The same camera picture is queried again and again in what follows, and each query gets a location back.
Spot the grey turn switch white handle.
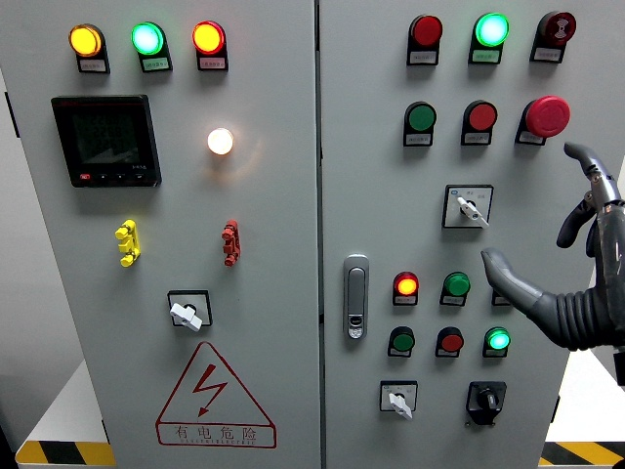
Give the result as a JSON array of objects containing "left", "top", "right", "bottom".
[{"left": 441, "top": 184, "right": 495, "bottom": 231}]

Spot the small green lit lamp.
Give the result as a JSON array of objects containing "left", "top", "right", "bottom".
[{"left": 484, "top": 326, "right": 512, "bottom": 352}]

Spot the small green push button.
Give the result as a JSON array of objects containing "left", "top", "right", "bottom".
[
  {"left": 442, "top": 271, "right": 473, "bottom": 298},
  {"left": 390, "top": 325, "right": 417, "bottom": 354}
]

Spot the small red push button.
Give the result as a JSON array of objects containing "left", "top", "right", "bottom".
[{"left": 437, "top": 326, "right": 465, "bottom": 354}]

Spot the black yellow striped tape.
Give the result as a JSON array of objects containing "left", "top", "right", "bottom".
[
  {"left": 538, "top": 441, "right": 625, "bottom": 468},
  {"left": 15, "top": 441, "right": 117, "bottom": 468}
]

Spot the small lit red lamp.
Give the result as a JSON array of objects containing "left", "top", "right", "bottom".
[{"left": 394, "top": 271, "right": 421, "bottom": 297}]

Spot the large red stop button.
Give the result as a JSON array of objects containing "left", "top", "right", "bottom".
[{"left": 524, "top": 95, "right": 572, "bottom": 139}]

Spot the silver door lock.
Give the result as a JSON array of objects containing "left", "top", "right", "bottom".
[{"left": 342, "top": 253, "right": 370, "bottom": 341}]

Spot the grey cabinet door with lock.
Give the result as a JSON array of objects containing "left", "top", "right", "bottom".
[{"left": 319, "top": 0, "right": 625, "bottom": 469}]

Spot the large red push button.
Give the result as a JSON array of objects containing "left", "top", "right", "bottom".
[{"left": 464, "top": 100, "right": 499, "bottom": 133}]

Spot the large green push button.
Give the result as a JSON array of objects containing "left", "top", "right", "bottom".
[{"left": 405, "top": 101, "right": 438, "bottom": 133}]

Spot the red buzzer lamp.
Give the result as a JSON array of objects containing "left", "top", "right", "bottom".
[{"left": 540, "top": 10, "right": 578, "bottom": 46}]

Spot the large green round lamp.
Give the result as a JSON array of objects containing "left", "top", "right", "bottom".
[
  {"left": 130, "top": 21, "right": 166, "bottom": 57},
  {"left": 474, "top": 12, "right": 511, "bottom": 48}
]

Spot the grey cabinet door with display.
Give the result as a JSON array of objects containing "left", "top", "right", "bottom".
[{"left": 0, "top": 0, "right": 323, "bottom": 469}]

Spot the dark red round lamp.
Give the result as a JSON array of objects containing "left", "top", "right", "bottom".
[{"left": 408, "top": 14, "right": 444, "bottom": 49}]

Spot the red warning triangle sticker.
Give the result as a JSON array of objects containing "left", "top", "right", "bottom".
[{"left": 154, "top": 340, "right": 278, "bottom": 449}]

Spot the white round lamp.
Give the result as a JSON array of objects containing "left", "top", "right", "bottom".
[{"left": 206, "top": 127, "right": 235, "bottom": 156}]

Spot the lit red round lamp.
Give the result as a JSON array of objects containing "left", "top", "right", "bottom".
[{"left": 190, "top": 20, "right": 227, "bottom": 56}]

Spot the black display meter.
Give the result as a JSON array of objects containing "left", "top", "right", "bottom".
[{"left": 51, "top": 94, "right": 163, "bottom": 189}]

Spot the yellow round lamp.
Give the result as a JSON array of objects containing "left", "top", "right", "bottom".
[{"left": 67, "top": 22, "right": 104, "bottom": 59}]

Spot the black handle turn switch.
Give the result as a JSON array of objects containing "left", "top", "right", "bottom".
[{"left": 465, "top": 380, "right": 508, "bottom": 428}]

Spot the small red handle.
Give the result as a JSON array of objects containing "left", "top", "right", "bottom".
[{"left": 221, "top": 219, "right": 241, "bottom": 268}]

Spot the small yellow handle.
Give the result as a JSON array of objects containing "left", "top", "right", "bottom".
[{"left": 114, "top": 219, "right": 142, "bottom": 268}]

